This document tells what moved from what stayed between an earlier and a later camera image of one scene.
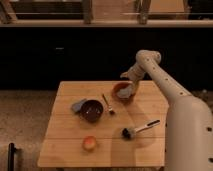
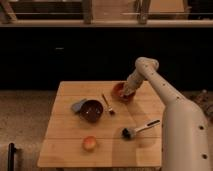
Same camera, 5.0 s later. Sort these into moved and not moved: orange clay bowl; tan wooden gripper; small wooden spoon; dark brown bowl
Moved: tan wooden gripper
Not moved: small wooden spoon; orange clay bowl; dark brown bowl
